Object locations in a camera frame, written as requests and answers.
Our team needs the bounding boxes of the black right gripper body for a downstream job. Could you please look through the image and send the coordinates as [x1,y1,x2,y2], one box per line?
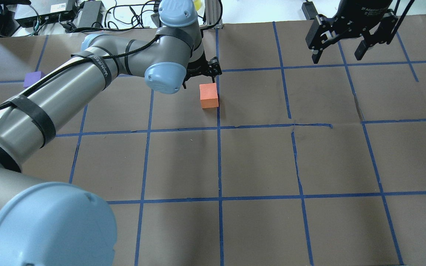
[305,0,398,50]

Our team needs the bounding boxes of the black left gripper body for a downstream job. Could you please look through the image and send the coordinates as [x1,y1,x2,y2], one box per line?
[182,56,223,89]

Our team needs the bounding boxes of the orange foam block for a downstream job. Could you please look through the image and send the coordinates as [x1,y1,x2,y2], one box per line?
[199,83,219,109]

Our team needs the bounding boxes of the brown paper table mat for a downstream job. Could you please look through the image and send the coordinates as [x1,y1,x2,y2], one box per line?
[0,14,426,266]

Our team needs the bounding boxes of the black power adapter brick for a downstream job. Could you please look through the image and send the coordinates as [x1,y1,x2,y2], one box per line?
[77,0,104,28]

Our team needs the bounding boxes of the purple foam block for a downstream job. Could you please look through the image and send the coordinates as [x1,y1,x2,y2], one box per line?
[23,71,46,89]

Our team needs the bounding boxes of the aluminium frame post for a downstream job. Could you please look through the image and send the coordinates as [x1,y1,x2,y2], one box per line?
[201,0,224,29]

